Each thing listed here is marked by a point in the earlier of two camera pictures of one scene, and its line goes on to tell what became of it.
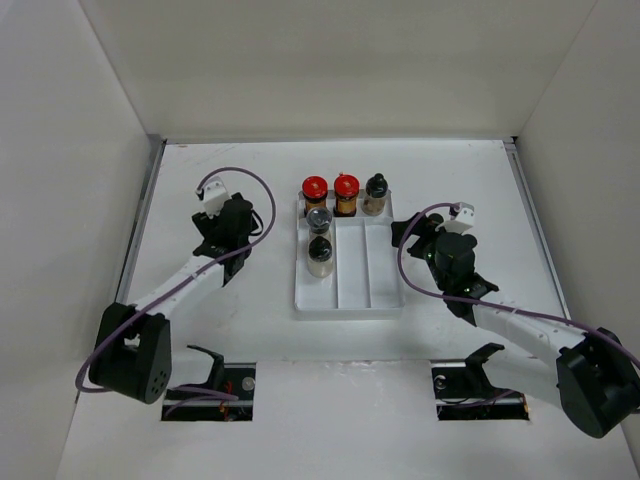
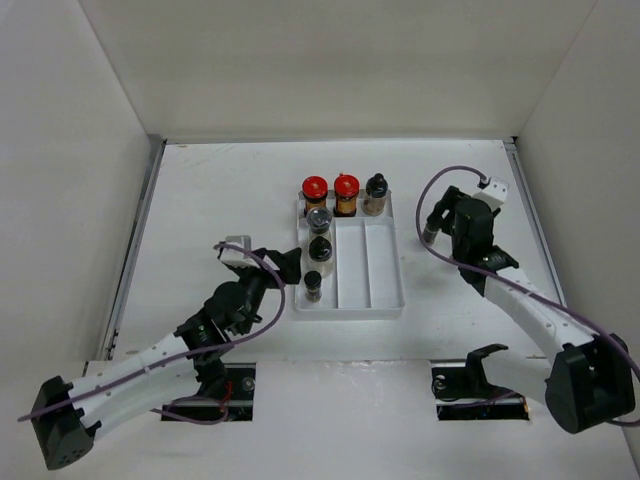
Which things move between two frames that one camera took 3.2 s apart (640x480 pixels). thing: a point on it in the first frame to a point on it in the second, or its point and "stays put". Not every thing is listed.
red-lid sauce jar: x=314 y=190 stays put
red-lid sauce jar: x=346 y=189 stays put
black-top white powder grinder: x=320 y=261 stays put
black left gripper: x=207 y=224 to x=287 y=262
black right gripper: x=425 y=227 to x=449 y=202
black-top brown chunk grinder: x=375 y=198 stays put
